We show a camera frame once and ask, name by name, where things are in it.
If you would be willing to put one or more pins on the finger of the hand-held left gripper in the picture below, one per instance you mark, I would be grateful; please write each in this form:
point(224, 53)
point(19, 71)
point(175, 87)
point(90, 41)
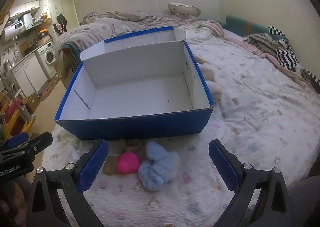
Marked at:
point(41, 142)
point(15, 141)

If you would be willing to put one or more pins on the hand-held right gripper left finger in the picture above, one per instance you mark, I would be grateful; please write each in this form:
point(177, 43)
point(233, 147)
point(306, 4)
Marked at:
point(92, 167)

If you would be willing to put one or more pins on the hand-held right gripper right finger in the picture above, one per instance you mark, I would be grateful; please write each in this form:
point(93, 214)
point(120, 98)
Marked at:
point(223, 167)

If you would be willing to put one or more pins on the pink rubber toy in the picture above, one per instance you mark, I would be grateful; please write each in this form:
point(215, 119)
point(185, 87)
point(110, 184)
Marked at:
point(128, 163)

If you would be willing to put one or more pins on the brown patterned scrunchie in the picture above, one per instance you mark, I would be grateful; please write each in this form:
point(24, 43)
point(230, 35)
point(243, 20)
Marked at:
point(132, 146)

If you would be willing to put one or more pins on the blue cardboard box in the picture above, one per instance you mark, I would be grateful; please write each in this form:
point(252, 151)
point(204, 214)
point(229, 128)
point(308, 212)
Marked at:
point(140, 127)

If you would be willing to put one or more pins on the light blue fluffy towel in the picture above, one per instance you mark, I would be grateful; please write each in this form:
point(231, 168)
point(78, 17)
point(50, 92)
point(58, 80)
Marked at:
point(155, 167)

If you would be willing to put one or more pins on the brown paper piece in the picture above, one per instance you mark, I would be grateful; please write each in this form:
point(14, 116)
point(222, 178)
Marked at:
point(110, 167)

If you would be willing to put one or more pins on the yellow wooden rack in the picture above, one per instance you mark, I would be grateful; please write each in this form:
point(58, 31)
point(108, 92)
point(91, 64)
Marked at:
point(27, 127)

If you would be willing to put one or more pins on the red bag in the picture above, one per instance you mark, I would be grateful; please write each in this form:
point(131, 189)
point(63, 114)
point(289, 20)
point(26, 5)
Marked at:
point(10, 114)

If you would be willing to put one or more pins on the brown cardboard carton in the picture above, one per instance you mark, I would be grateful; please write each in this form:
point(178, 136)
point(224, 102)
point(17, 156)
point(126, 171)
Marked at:
point(32, 101)

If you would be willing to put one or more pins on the oval floor rug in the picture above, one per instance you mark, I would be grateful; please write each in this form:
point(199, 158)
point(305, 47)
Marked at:
point(48, 88)

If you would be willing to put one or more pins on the printed white bed sheet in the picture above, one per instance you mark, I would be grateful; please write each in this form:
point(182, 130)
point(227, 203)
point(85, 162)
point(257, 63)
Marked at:
point(250, 117)

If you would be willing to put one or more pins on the white kitchen base cabinets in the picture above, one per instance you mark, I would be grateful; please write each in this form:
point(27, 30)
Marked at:
point(27, 74)

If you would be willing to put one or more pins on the white washing machine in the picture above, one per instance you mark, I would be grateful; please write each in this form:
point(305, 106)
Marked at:
point(48, 54)

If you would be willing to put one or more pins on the beige fluffy blanket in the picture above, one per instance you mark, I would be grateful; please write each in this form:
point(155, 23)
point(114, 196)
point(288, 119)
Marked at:
point(210, 72)

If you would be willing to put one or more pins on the white water heater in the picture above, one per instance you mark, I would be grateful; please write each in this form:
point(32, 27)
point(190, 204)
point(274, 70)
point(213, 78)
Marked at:
point(12, 29)

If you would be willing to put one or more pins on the dark hanging clothes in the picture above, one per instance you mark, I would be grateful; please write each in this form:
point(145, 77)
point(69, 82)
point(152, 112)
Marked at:
point(61, 22)

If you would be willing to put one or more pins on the black white striped cloth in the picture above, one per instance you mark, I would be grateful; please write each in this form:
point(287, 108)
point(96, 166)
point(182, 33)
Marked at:
point(285, 54)

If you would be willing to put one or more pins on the knitted patterned blanket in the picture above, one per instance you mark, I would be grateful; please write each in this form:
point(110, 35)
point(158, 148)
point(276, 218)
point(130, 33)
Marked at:
point(262, 39)

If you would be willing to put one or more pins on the grey white cat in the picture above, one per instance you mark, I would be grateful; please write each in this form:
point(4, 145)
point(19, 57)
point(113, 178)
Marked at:
point(91, 18)

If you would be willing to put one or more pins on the teal headboard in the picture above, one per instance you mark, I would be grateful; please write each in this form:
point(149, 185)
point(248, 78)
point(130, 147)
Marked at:
point(240, 26)

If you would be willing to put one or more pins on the cream ruffled pillow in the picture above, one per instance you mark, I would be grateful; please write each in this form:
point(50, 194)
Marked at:
point(183, 9)

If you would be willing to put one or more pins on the white kitchen wall cabinets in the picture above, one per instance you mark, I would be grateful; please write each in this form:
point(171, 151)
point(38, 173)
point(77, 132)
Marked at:
point(25, 7)

